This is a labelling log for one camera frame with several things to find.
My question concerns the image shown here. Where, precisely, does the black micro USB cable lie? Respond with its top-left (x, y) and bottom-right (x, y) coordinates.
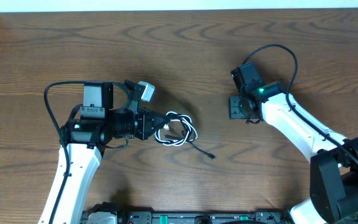
top-left (165, 132), bottom-right (217, 161)

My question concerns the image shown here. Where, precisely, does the black mounting rail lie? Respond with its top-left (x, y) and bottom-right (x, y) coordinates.
top-left (82, 202), bottom-right (358, 224)

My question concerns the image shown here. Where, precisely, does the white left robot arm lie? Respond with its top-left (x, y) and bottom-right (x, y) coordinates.
top-left (39, 80), bottom-right (170, 223)

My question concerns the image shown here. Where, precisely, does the white USB cable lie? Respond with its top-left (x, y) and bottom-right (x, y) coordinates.
top-left (154, 111), bottom-right (198, 147)

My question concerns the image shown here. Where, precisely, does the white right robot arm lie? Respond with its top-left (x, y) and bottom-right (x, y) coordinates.
top-left (229, 79), bottom-right (358, 223)

